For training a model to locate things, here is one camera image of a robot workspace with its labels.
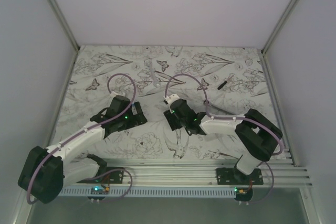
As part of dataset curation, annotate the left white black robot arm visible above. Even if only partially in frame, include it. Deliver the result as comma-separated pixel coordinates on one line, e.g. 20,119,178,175
17,95,147,204

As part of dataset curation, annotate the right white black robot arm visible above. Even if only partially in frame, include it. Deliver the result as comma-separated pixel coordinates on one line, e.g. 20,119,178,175
164,94,283,185

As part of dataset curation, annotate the ratchet wrench tool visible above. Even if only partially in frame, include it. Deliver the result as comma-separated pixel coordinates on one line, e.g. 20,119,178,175
203,100,243,117

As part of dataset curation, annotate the small black screwdriver bit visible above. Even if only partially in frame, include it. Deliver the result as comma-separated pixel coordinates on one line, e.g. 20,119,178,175
217,78,230,90

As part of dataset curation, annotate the silver open-end wrench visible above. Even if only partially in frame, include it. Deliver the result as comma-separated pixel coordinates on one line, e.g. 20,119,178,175
144,58,161,88

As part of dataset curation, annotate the left green controller board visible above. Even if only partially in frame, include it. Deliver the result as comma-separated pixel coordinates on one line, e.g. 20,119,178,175
88,186,110,203

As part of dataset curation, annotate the green controller board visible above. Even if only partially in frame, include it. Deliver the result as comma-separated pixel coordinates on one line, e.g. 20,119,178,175
234,188,253,205
88,186,110,203

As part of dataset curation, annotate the right green controller board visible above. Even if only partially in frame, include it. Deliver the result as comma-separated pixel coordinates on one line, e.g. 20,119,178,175
234,188,253,205

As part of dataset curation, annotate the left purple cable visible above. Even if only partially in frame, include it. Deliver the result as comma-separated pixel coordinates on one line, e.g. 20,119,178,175
27,73,138,205

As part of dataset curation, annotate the purple cable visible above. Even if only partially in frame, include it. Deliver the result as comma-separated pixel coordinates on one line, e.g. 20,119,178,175
165,73,286,156
27,73,138,205

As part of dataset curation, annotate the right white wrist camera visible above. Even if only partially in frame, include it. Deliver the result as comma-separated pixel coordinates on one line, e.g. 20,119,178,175
164,94,180,105

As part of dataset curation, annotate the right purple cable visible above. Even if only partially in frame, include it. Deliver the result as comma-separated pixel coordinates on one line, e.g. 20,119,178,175
165,73,286,156

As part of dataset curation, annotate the aluminium mounting rail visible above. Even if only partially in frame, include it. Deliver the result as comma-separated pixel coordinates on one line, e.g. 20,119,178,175
107,158,312,188

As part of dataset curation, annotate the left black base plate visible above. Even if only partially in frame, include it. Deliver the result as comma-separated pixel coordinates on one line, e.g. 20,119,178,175
79,167,125,184

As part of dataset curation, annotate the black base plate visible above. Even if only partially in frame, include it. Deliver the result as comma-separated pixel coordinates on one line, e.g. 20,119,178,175
79,167,125,184
215,167,264,186

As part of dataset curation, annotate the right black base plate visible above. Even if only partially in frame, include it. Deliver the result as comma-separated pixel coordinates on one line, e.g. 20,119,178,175
215,167,264,186

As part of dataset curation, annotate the slotted grey cable duct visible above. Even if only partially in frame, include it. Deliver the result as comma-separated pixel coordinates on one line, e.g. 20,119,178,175
59,186,236,198

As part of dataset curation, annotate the right aluminium frame post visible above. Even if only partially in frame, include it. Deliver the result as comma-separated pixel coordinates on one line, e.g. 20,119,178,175
261,0,316,54

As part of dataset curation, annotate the aluminium frame post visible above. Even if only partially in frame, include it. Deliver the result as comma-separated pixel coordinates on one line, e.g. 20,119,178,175
33,0,81,51
261,0,316,54

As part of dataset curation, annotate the left aluminium frame post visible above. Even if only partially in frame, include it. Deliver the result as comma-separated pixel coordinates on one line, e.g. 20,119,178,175
33,0,81,51

